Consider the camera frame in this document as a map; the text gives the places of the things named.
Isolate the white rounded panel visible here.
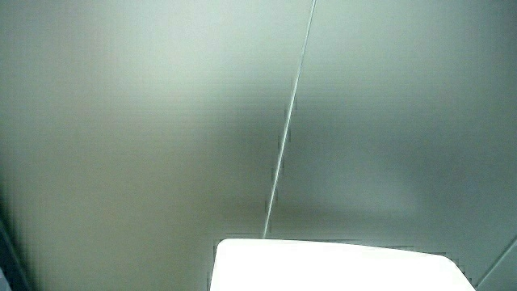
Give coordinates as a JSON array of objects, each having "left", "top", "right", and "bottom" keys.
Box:
[{"left": 208, "top": 238, "right": 477, "bottom": 291}]

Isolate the dark frame post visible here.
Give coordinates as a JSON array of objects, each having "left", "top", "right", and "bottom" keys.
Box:
[{"left": 0, "top": 217, "right": 32, "bottom": 291}]

